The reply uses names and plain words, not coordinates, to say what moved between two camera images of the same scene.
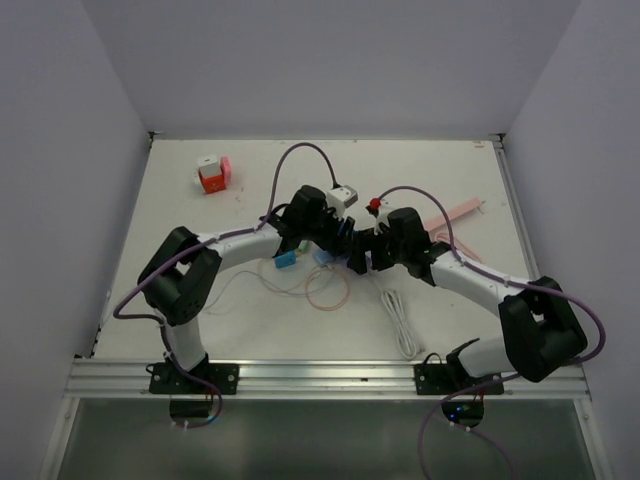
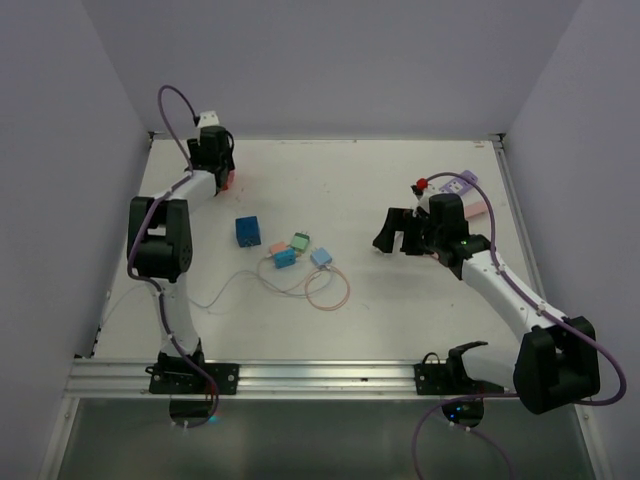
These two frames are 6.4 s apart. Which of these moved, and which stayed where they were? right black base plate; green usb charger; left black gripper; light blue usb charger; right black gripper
Moved: left black gripper; right black gripper
Stayed: green usb charger; light blue usb charger; right black base plate
